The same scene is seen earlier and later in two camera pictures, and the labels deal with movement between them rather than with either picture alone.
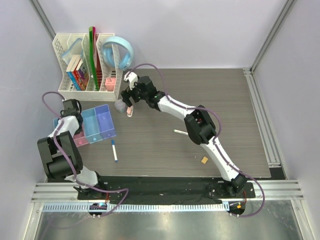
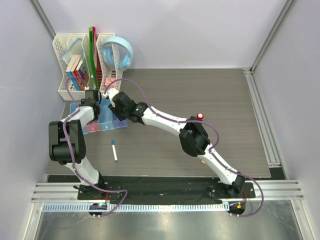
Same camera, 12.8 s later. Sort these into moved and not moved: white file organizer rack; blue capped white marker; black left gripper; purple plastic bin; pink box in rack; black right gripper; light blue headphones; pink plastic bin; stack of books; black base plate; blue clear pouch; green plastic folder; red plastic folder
Moved: black right gripper; black left gripper; pink plastic bin; purple plastic bin
Not moved: white file organizer rack; black base plate; pink box in rack; stack of books; blue clear pouch; light blue headphones; red plastic folder; green plastic folder; blue capped white marker
